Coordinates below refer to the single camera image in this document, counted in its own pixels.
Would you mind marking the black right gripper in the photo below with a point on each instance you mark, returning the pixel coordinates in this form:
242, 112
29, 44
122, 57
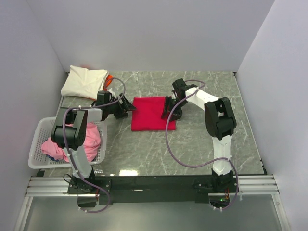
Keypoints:
168, 101

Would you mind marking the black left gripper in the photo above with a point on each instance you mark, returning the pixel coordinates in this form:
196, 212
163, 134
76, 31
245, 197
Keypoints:
125, 107

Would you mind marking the red t shirt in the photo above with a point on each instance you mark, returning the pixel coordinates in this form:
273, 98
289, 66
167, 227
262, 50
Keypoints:
147, 116

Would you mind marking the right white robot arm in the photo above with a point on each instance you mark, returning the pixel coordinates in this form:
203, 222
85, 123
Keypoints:
220, 124

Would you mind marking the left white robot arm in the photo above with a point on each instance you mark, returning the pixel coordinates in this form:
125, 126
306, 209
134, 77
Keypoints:
69, 133

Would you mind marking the folded orange t shirt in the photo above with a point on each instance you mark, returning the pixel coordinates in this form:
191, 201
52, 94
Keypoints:
109, 80

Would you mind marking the pink t shirt in basket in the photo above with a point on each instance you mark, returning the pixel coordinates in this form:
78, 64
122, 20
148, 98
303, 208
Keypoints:
91, 145

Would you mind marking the folded cream t shirt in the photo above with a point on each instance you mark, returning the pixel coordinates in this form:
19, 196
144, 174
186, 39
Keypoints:
73, 85

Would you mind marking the black base beam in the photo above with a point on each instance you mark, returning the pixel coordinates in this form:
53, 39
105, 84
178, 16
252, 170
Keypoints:
150, 189

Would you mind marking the white plastic basket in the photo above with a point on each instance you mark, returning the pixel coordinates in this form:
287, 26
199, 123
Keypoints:
38, 160

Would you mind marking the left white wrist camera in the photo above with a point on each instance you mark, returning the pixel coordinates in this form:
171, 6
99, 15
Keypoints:
114, 93

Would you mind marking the aluminium rail frame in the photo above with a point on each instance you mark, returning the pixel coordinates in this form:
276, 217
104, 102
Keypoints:
246, 185

